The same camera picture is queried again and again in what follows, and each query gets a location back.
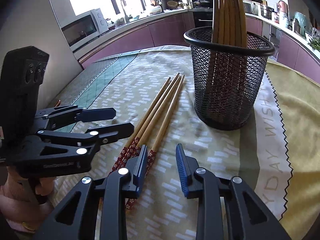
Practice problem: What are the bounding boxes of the teal quilted table mat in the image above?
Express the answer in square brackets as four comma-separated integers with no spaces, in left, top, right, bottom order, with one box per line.
[47,50,145,133]

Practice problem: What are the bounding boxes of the olive dash-patterned tablecloth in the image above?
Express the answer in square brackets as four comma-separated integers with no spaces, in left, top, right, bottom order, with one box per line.
[52,45,290,240]

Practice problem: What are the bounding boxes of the black built-in oven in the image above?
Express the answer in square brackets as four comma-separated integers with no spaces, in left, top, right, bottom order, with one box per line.
[192,10,214,28]

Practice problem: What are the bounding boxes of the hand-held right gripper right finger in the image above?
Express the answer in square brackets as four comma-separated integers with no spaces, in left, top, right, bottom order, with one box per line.
[175,144,292,240]

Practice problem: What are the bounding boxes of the grey refrigerator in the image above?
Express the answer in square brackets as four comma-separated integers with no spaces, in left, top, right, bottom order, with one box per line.
[0,0,84,110]

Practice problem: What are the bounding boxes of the leafy greens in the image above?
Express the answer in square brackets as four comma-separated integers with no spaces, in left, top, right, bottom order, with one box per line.
[309,36,320,52]

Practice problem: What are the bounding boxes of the mint green appliance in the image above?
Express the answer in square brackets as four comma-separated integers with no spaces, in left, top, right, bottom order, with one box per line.
[293,11,313,37]

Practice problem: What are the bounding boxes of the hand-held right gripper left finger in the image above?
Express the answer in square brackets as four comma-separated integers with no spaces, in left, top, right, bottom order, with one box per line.
[32,144,148,240]

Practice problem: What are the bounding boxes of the black mesh holder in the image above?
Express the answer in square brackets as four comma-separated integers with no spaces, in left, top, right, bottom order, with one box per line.
[184,27,275,130]

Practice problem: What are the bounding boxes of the person's left hand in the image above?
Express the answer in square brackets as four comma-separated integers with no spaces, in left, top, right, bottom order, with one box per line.
[0,170,57,232]

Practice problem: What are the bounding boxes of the steel faucet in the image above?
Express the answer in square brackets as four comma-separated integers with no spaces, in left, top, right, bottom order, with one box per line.
[120,0,129,23]

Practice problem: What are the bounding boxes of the steel pot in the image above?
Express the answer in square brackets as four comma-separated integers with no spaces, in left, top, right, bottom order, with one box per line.
[260,4,275,19]

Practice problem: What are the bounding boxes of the pink kettle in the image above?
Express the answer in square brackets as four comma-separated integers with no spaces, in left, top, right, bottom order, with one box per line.
[277,0,289,18]

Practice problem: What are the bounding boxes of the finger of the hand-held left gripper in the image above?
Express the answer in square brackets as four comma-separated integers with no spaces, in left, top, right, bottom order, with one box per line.
[25,123,135,163]
[35,105,117,130]

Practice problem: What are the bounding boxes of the yellow cloth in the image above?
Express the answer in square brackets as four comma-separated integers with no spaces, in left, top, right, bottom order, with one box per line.
[265,60,320,230]

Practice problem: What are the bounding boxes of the pink base cabinet run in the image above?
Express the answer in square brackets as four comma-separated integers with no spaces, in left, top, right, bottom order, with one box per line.
[77,11,193,69]
[246,16,320,83]

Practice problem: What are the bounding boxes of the white microwave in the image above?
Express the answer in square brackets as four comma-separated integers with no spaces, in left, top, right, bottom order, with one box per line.
[61,8,110,53]

